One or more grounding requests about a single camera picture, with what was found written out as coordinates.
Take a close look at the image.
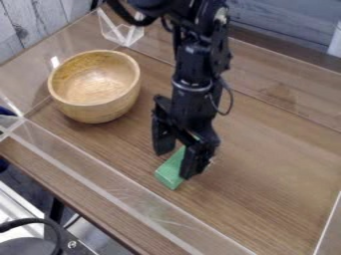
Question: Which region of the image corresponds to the clear acrylic front barrier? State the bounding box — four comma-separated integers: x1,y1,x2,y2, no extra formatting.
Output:
0,94,260,255

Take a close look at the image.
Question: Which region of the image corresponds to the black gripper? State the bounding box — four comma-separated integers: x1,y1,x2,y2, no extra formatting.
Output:
152,79,220,179

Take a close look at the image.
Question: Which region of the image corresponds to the grey metal bracket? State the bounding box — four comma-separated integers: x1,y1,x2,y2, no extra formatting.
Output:
57,228,97,255

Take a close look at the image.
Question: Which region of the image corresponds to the black table leg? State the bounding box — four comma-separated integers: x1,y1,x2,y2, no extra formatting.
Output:
49,198,65,223

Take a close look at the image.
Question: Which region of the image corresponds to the black cable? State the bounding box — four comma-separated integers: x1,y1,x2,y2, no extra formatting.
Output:
0,217,68,255

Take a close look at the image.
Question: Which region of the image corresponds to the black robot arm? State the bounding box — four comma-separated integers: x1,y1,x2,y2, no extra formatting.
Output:
107,0,231,179

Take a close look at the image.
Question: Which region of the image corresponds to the blue object at left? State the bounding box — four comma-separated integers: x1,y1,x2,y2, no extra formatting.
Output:
0,106,17,117

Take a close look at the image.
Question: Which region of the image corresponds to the white object at right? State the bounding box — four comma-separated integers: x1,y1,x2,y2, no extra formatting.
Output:
327,21,341,58

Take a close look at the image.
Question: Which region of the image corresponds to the light wooden bowl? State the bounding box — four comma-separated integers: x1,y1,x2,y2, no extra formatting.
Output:
46,50,141,124

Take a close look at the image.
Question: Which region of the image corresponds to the clear acrylic corner bracket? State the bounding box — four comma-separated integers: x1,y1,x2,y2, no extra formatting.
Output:
97,8,144,48

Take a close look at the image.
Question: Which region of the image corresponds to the green rectangular block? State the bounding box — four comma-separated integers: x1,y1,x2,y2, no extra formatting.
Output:
155,146,188,190

